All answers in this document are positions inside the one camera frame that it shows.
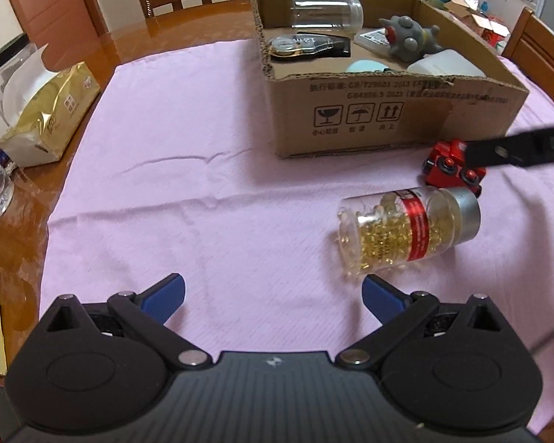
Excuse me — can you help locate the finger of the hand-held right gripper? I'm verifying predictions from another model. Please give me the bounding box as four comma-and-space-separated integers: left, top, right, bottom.
464, 122, 554, 169

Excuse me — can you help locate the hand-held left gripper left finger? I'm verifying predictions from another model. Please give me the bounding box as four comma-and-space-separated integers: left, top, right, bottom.
46, 273, 212, 371

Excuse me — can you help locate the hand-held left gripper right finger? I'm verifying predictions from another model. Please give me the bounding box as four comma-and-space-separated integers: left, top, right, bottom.
337, 274, 502, 372

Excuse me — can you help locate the capsule jar with silver lid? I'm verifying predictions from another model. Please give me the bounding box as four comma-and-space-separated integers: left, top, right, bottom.
336, 187, 482, 278

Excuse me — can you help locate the red toy truck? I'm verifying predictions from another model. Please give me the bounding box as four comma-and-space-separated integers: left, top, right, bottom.
420, 138, 487, 199

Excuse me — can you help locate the white rectangular plastic bottle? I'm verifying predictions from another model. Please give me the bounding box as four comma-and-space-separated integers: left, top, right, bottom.
406, 49, 488, 79

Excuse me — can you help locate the brown cardboard box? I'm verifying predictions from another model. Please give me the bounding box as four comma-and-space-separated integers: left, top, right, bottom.
250, 0, 530, 160

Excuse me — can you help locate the grey animal toy figure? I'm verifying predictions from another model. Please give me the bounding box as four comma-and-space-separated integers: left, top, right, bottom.
379, 15, 444, 62

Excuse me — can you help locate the teal round case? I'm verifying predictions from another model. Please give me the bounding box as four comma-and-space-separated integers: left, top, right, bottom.
346, 59, 389, 74

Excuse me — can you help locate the white labelled packet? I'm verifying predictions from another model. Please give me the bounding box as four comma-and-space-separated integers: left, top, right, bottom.
355, 28, 391, 49

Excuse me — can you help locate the pink tablecloth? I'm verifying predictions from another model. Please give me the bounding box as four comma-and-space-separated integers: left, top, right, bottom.
41, 37, 554, 435

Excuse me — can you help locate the open box with red print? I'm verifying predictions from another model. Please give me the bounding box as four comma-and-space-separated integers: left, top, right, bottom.
462, 9, 511, 49

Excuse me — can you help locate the gold tissue pack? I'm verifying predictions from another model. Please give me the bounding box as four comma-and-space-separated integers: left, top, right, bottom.
0, 44, 102, 168

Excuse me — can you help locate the black tape measure package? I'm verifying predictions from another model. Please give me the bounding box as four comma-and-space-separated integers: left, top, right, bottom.
267, 32, 354, 62

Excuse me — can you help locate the empty clear plastic jar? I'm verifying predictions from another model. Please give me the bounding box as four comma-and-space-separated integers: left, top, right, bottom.
290, 0, 365, 33

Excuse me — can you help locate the black-lidded clear plastic jar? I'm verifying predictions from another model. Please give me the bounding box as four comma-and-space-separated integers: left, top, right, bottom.
0, 34, 40, 126

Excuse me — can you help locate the wooden door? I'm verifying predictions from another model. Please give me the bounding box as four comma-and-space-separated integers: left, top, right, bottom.
0, 0, 112, 56

